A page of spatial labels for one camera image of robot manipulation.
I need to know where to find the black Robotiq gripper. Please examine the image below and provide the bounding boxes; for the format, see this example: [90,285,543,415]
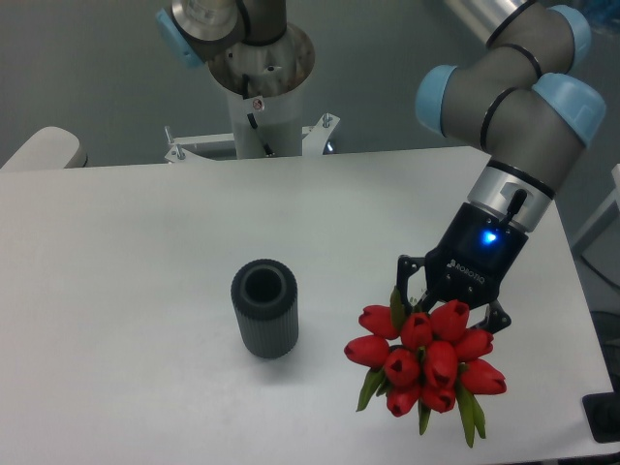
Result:
[395,202,528,334]

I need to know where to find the red tulip bouquet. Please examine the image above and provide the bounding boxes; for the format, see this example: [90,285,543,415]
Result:
[343,290,507,447]

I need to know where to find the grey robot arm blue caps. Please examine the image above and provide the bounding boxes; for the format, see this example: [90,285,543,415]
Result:
[156,1,605,332]

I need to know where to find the dark grey ribbed vase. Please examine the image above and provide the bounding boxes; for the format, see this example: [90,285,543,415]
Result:
[231,259,299,359]

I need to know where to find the black device at table edge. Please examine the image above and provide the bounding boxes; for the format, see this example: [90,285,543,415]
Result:
[582,392,619,444]

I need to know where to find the white chair armrest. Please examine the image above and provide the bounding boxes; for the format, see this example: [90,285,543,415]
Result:
[1,126,88,173]

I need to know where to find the white pedestal base frame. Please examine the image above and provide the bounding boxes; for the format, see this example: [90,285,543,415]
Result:
[164,112,341,164]

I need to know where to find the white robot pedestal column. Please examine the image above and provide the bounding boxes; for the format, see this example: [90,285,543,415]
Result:
[208,23,316,159]

